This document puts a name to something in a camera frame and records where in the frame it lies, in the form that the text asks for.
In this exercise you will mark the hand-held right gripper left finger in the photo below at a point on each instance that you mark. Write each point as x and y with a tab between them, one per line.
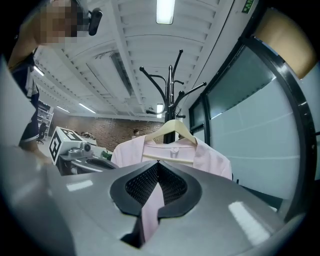
95	212

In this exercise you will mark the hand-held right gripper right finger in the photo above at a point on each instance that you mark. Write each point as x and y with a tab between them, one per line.
212	212

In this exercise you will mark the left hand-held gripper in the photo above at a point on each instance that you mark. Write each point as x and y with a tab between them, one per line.
66	136

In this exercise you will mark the pink shirt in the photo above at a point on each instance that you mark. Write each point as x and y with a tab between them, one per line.
215	160

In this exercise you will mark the wooden hanger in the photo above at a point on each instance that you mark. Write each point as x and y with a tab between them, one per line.
173	124

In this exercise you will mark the person's left forearm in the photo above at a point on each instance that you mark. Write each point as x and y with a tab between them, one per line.
35	151

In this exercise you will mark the green plant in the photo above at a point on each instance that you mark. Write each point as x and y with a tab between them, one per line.
106	155

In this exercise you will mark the long ceiling light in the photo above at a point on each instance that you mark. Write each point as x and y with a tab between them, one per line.
87	108
38	70
62	109
160	108
165	11

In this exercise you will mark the black office chair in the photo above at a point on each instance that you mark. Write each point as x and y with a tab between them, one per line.
42	131

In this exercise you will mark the white shelf unit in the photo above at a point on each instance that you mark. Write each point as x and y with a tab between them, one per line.
45	117

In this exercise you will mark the person's navy shirt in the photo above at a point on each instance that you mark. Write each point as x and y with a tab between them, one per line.
33	130

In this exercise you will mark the black-framed glass partition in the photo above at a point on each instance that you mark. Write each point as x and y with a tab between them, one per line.
250	130

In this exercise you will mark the black coat rack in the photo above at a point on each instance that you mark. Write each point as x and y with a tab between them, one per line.
171	100

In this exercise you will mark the black-framed glass door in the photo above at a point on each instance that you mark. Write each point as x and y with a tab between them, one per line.
305	120

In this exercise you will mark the person's head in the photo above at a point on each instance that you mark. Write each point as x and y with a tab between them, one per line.
57	22

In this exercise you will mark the brown cardboard sheet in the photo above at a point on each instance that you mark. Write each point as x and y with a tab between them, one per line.
285	40

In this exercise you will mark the green exit sign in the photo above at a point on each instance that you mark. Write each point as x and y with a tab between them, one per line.
248	6

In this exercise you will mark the black head camera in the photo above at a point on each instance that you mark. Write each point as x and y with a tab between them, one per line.
95	21

